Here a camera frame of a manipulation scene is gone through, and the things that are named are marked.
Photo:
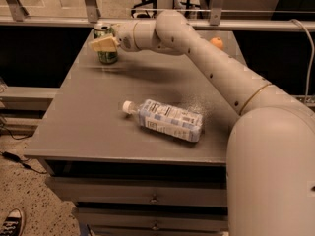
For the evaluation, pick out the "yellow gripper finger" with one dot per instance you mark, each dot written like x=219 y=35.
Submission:
x=104 y=44

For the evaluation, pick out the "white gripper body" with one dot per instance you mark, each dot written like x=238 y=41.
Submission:
x=125 y=36

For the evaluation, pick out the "green soda can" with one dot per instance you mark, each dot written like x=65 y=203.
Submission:
x=104 y=31

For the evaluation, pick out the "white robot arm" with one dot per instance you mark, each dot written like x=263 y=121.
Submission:
x=270 y=159

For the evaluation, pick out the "black office chair base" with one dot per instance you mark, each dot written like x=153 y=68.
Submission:
x=147 y=4

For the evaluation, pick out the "metal glass railing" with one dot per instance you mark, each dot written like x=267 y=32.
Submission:
x=250 y=15

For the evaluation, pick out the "orange fruit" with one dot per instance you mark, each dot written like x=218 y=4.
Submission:
x=217 y=42

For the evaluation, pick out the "clear plastic water bottle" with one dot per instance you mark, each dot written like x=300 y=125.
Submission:
x=167 y=119

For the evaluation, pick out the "grey drawer cabinet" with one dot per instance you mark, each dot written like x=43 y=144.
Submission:
x=126 y=180

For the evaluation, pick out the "black and white sneaker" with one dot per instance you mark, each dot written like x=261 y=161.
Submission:
x=14 y=223

